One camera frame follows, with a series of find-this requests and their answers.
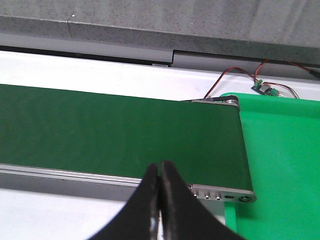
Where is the small green circuit board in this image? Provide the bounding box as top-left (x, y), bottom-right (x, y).
top-left (251, 79), bottom-right (280, 97)

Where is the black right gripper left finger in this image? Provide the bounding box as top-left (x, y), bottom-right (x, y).
top-left (90, 163), bottom-right (159, 240)

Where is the green conveyor belt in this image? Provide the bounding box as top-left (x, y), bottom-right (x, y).
top-left (0, 84), bottom-right (253, 191)

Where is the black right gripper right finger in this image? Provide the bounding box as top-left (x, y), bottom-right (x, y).
top-left (160, 160), bottom-right (243, 240)

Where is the bright green plastic tray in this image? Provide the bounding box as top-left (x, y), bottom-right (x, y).
top-left (226, 93), bottom-right (320, 240)

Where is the red wire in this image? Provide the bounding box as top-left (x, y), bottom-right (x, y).
top-left (203, 59), bottom-right (320, 100)

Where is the grey stone shelf slab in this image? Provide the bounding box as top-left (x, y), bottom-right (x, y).
top-left (0, 0), bottom-right (320, 65)

